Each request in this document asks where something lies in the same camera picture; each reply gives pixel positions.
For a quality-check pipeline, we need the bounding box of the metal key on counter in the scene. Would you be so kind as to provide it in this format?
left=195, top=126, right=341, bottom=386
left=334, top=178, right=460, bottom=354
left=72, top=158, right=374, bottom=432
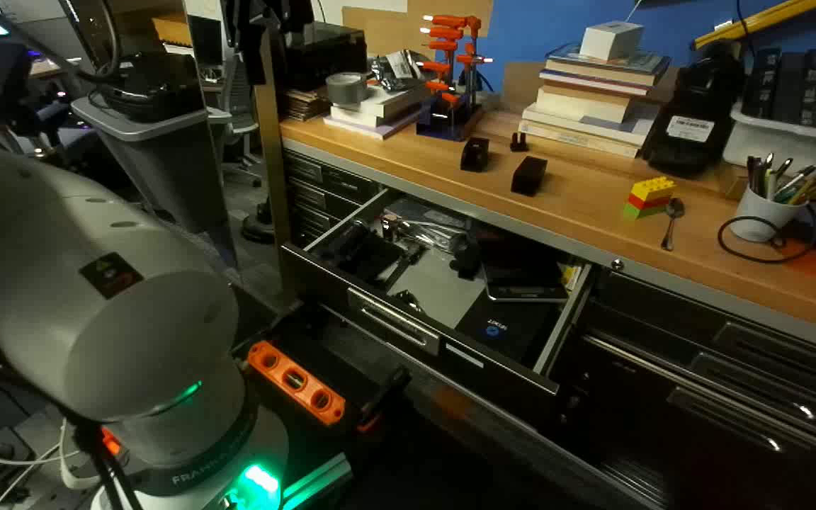
left=661, top=199, right=687, bottom=252

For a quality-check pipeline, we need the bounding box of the coloured toy brick stack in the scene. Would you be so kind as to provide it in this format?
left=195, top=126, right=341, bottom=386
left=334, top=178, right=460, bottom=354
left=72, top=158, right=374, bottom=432
left=623, top=175, right=674, bottom=218

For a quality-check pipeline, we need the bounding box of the closed black drawer cabinet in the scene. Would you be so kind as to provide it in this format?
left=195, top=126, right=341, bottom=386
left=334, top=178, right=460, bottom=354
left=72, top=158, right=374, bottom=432
left=552, top=272, right=816, bottom=510

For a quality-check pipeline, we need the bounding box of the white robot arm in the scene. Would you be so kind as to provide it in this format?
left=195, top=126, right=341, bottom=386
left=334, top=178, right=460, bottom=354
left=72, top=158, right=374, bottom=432
left=0, top=150, right=290, bottom=510

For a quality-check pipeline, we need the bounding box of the small black block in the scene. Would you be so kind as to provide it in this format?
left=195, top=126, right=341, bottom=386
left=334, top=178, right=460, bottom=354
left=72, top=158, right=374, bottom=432
left=511, top=134, right=527, bottom=154

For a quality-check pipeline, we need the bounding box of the grey trash bin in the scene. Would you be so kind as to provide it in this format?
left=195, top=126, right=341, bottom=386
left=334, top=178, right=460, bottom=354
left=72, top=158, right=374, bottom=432
left=72, top=97, right=239, bottom=266

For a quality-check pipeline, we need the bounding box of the white pen cup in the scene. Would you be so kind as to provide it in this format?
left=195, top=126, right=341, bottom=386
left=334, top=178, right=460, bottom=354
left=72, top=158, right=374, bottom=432
left=728, top=157, right=816, bottom=243

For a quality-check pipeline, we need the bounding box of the orange spirit level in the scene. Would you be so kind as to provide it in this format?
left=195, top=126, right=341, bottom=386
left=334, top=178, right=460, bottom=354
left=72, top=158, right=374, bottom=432
left=248, top=341, right=348, bottom=429

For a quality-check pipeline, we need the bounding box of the stack of books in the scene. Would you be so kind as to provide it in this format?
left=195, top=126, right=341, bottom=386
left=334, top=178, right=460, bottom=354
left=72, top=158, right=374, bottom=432
left=518, top=51, right=677, bottom=158

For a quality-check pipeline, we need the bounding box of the open grey metal drawer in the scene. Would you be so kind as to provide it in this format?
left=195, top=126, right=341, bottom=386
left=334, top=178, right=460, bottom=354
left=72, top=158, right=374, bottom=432
left=285, top=191, right=589, bottom=399

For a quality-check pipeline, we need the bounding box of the white plastic bin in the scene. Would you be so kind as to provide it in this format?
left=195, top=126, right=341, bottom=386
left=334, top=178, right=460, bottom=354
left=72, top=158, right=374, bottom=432
left=722, top=106, right=816, bottom=168

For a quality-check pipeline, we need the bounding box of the black label printer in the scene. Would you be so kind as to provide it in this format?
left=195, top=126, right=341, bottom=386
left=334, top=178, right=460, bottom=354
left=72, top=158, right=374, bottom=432
left=637, top=43, right=746, bottom=178

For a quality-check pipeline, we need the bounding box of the small white box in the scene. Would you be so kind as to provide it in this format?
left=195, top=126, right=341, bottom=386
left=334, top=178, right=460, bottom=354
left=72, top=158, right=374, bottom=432
left=582, top=19, right=644, bottom=60

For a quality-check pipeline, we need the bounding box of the black block with notch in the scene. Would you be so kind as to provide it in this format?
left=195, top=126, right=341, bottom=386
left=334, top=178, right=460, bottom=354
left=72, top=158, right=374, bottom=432
left=462, top=137, right=491, bottom=171

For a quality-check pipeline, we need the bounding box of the white foam and book stack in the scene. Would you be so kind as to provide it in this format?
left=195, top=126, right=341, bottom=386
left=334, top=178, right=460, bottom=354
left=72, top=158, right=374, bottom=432
left=326, top=86, right=423, bottom=141

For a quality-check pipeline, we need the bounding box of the grey duct tape roll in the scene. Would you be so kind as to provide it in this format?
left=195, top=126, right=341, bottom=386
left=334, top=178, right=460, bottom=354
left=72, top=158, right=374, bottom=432
left=326, top=70, right=365, bottom=109

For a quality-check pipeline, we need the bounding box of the black cable loop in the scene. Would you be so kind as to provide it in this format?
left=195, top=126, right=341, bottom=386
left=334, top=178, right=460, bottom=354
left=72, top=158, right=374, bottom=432
left=715, top=212, right=816, bottom=266

